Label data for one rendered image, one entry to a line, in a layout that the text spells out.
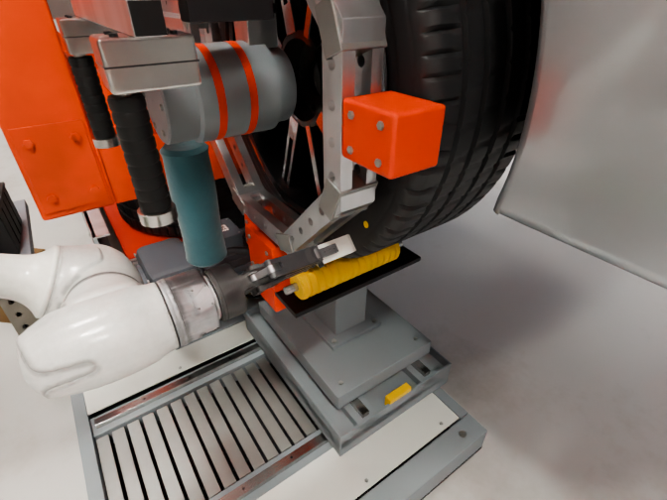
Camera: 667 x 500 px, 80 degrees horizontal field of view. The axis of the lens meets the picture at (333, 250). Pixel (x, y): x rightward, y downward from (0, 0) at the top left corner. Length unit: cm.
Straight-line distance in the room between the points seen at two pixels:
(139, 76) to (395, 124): 26
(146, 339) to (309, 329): 64
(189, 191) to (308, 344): 49
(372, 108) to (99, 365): 40
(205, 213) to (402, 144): 51
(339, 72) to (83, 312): 39
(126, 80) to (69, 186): 70
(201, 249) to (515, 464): 92
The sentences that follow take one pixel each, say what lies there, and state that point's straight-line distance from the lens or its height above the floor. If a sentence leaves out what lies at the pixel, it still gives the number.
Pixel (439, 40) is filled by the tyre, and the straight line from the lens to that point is 50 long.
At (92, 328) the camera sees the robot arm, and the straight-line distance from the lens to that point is 51.
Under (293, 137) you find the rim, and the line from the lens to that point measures 82.
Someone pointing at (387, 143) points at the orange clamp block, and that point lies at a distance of 43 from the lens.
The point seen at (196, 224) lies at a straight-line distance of 85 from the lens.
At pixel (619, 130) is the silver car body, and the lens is 47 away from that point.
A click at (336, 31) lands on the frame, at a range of 47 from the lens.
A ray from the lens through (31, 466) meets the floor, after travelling 134.
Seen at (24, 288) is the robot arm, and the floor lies 67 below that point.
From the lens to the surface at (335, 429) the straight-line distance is 97.
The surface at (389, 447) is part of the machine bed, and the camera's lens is 106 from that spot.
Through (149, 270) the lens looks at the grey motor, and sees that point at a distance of 109.
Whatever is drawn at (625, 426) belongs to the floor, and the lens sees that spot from 141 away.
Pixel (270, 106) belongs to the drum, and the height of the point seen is 83.
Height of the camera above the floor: 99
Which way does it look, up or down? 33 degrees down
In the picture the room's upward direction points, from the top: straight up
